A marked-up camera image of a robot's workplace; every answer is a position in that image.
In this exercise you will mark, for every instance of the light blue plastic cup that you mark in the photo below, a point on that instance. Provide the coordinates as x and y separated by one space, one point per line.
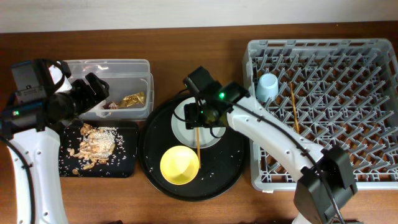
267 87

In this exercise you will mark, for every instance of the gold candy wrapper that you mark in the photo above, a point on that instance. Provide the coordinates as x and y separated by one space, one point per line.
127 101

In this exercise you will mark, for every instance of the grey round plate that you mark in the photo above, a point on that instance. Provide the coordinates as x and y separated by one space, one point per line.
190 137

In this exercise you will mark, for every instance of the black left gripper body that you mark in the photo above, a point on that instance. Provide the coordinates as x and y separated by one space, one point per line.
80 99

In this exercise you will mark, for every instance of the yellow bowl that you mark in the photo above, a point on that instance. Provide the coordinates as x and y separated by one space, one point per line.
179 165

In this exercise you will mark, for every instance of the food scraps pile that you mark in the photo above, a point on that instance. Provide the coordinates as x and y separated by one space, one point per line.
88 150

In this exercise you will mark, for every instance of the clear plastic waste bin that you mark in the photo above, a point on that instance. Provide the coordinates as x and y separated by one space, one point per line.
125 77

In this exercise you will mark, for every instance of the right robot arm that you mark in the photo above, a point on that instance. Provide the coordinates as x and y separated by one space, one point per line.
324 177

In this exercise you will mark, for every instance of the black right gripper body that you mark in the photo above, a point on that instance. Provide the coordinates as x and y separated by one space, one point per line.
198 114

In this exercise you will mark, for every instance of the grey dishwasher rack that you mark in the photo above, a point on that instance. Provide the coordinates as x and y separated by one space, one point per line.
345 93

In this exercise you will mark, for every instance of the round black serving tray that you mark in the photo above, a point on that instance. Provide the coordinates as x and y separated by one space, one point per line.
221 164

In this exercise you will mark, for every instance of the black rectangular tray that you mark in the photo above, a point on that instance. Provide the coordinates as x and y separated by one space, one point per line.
129 130

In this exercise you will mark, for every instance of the wooden chopstick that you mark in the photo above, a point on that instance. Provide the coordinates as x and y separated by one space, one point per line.
297 127
198 146

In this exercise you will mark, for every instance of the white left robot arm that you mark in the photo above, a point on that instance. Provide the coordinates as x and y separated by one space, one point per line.
39 103

